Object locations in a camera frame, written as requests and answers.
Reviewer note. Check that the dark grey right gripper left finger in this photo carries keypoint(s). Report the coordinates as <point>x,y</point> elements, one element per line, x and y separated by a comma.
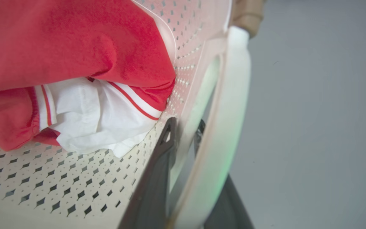
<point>152,187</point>

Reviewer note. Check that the red garment with striped trim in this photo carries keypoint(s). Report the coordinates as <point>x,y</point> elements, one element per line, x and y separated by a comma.
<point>59,47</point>

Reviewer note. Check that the white cloth garment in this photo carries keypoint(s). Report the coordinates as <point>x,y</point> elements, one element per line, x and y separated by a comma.
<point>97,121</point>

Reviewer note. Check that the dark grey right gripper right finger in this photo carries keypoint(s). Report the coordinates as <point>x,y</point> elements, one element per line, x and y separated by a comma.
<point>229,206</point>

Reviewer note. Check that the white perforated plastic laundry basket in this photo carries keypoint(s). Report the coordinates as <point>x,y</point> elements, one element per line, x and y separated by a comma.
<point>75,184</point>

